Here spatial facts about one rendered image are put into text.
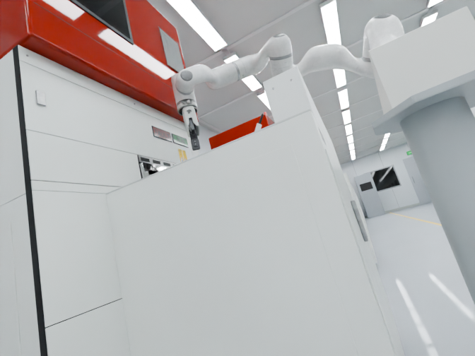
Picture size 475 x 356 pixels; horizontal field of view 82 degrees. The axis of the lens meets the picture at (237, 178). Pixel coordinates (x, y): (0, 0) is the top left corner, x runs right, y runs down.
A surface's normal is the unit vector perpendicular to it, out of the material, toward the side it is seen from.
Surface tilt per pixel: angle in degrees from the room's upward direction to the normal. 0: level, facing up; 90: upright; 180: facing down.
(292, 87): 90
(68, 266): 90
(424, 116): 90
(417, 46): 90
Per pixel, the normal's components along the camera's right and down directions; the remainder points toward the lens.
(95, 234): 0.88, -0.31
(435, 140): -0.74, 0.04
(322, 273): -0.41, -0.09
